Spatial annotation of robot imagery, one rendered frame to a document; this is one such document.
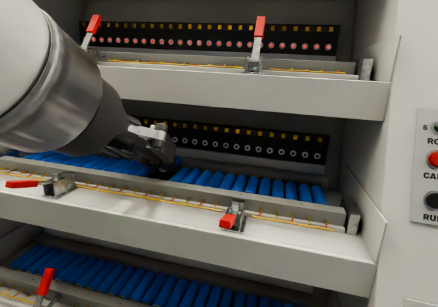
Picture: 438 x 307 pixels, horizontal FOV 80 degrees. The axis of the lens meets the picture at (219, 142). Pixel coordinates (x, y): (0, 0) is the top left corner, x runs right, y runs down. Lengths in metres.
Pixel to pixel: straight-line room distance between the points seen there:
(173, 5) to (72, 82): 0.51
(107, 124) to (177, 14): 0.46
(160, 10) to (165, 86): 0.33
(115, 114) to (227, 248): 0.20
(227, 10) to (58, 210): 0.49
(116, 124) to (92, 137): 0.02
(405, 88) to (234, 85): 0.19
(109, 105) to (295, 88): 0.22
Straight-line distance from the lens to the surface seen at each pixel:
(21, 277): 0.59
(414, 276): 0.36
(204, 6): 0.65
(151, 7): 0.69
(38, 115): 0.19
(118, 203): 0.41
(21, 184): 0.41
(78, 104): 0.20
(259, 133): 0.48
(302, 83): 0.34
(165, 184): 0.40
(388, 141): 0.34
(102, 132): 0.23
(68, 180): 0.46
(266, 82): 0.34
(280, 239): 0.34
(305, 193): 0.42
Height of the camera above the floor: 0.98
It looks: 5 degrees up
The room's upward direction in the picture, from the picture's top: 8 degrees clockwise
